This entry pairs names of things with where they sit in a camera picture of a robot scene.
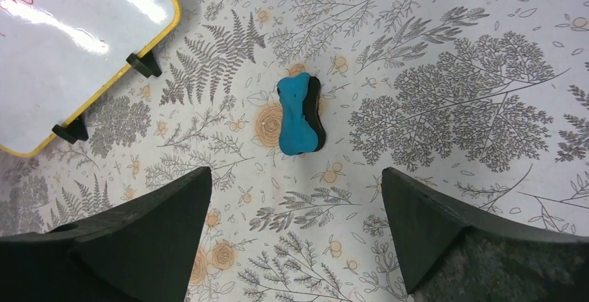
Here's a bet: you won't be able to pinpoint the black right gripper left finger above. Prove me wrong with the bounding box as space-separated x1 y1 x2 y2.
1 167 212 301

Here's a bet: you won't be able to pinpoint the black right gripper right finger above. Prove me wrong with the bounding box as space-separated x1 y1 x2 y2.
381 167 588 301

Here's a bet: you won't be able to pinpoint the blue whiteboard eraser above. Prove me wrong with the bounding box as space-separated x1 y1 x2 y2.
276 72 326 156

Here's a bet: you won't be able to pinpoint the yellow framed whiteboard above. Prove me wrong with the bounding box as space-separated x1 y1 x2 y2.
1 0 181 158

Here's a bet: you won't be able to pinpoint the black whiteboard foot left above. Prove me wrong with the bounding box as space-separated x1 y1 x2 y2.
51 115 89 144

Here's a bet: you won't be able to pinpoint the black whiteboard foot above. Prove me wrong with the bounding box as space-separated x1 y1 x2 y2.
126 51 162 78
51 115 89 144

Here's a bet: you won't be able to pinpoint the black whiteboard foot right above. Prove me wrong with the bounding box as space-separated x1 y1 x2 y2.
126 51 162 78

